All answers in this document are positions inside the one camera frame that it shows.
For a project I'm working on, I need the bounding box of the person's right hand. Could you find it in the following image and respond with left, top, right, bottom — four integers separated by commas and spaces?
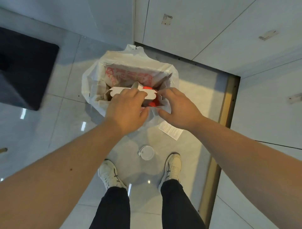
156, 87, 206, 132

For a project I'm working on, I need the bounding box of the person's left hand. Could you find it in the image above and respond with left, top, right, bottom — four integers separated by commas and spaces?
104, 88, 151, 137

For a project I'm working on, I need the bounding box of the white cardboard box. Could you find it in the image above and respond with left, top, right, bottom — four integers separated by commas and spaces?
104, 86, 157, 102

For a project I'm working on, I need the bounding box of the white plastic bag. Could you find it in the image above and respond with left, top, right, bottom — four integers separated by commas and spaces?
81, 44, 180, 131

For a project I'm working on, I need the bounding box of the person's right forearm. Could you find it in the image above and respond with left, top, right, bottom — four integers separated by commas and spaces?
190, 116, 302, 229

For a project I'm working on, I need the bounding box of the person's left forearm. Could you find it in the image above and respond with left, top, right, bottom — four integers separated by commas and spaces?
0, 119, 129, 229

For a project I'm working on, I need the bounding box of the white paper receipt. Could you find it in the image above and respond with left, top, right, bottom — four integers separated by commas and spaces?
158, 121, 184, 141

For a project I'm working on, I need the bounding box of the white round plastic lid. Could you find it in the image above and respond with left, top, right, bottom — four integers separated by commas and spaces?
138, 145, 155, 161

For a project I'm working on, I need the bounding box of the brown paper bag red print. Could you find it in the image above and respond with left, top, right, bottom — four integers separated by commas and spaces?
98, 62, 173, 102

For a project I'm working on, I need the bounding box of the person's right white shoe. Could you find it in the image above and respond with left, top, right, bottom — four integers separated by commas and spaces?
158, 153, 182, 189

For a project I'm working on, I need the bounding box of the person's white shoe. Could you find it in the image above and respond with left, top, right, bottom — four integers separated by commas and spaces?
98, 159, 128, 190
158, 153, 182, 189

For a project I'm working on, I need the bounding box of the brass floor threshold strip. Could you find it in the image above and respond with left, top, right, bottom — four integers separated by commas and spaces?
198, 75, 241, 227

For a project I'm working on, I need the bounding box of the person's left white shoe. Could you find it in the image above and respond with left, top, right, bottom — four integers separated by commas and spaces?
98, 159, 128, 190

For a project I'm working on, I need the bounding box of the paper label sticker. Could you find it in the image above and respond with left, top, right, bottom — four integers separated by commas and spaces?
287, 93, 302, 104
258, 30, 279, 41
161, 13, 174, 25

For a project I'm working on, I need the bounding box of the person's right black trouser leg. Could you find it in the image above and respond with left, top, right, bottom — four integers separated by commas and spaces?
160, 179, 206, 229

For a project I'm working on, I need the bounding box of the person's black trouser leg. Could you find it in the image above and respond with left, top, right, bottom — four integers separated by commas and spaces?
160, 179, 206, 229
89, 186, 131, 229

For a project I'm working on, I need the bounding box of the white cabinet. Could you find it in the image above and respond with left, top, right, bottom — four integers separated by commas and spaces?
133, 0, 302, 79

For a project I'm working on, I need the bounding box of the person's left black trouser leg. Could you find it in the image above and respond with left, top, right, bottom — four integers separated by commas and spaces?
89, 186, 131, 229

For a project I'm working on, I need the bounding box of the black padded stool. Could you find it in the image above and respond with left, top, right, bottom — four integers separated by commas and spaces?
0, 26, 60, 111

